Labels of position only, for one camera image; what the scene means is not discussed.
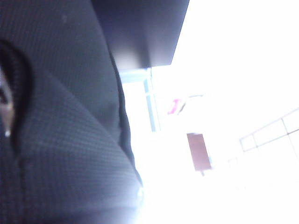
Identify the dark flat panel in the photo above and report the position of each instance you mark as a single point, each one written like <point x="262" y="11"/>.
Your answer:
<point x="140" y="30"/>

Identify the red door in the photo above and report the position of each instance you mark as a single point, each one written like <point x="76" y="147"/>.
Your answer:
<point x="198" y="151"/>

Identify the pale window frame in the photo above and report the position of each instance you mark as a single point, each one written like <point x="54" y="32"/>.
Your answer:
<point x="151" y="105"/>

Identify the pink wall sign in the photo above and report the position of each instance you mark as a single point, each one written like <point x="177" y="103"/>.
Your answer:
<point x="173" y="107"/>

